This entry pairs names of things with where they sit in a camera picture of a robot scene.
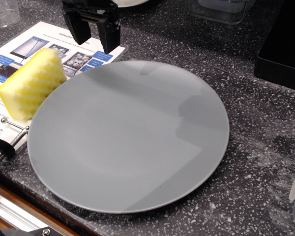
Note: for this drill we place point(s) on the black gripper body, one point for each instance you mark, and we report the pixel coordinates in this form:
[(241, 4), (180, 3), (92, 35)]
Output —
[(80, 11)]

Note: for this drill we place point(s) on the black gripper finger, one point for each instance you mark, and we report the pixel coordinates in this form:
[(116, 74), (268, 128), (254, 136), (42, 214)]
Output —
[(79, 29), (109, 31)]

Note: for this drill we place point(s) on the yellow sponge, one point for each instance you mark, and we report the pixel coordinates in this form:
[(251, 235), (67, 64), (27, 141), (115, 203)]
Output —
[(24, 91)]

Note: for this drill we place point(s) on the white plate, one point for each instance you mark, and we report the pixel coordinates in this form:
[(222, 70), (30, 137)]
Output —
[(128, 3)]

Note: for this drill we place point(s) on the grey round plate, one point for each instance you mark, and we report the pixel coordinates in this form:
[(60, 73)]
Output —
[(128, 136)]

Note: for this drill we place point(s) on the clear plastic cup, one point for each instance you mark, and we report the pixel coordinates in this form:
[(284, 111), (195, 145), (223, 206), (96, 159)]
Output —
[(9, 12)]

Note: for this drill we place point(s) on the printed instruction sheet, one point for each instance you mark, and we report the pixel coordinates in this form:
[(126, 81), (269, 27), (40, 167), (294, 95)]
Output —
[(75, 60)]

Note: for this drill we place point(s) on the clear glass container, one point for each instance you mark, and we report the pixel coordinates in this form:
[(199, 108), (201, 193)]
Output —
[(230, 12)]

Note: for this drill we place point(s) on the metal screw clamp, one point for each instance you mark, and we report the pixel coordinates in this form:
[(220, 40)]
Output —
[(7, 143)]

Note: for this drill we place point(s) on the black box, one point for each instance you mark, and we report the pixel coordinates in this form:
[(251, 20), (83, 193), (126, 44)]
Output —
[(275, 61)]

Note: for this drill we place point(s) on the aluminium rail frame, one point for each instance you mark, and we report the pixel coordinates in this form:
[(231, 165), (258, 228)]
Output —
[(24, 224)]

